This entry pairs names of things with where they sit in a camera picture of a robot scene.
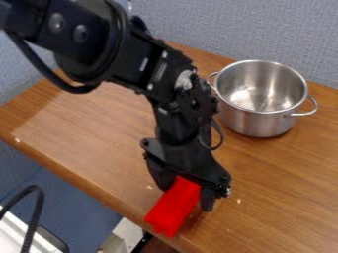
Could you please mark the stainless steel pot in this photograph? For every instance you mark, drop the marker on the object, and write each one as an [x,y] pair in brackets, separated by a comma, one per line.
[263,95]

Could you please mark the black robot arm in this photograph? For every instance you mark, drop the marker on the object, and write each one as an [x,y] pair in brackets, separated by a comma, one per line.
[84,42]

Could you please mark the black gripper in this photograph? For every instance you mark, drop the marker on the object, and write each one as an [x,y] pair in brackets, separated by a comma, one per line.
[189,161]

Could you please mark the red rectangular block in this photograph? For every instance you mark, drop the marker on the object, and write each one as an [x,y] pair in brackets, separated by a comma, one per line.
[173,206]

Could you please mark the white equipment under table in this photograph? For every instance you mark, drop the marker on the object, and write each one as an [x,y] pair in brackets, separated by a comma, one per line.
[25,236]

